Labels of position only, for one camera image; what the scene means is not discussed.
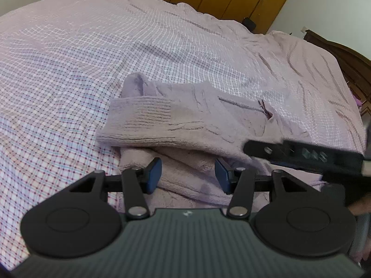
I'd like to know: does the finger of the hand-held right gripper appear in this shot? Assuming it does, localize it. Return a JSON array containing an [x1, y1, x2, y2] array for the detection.
[[243, 139, 366, 177]]

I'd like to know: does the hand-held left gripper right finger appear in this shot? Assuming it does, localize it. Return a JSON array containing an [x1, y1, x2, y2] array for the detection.
[[214, 158, 308, 218]]

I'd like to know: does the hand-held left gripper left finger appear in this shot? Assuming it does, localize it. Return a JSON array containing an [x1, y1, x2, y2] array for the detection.
[[68, 157, 163, 220]]

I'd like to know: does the lavender knit sweater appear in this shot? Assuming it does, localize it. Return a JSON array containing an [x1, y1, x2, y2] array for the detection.
[[96, 73, 326, 209]]

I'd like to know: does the dark wooden headboard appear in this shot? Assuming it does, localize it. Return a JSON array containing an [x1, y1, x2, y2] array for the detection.
[[303, 29, 371, 107]]

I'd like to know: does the pink checked bed sheet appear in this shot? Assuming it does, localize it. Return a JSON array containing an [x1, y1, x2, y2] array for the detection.
[[0, 0, 366, 271]]

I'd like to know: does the small black box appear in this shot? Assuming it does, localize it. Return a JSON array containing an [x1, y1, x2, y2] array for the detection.
[[242, 17, 257, 31]]

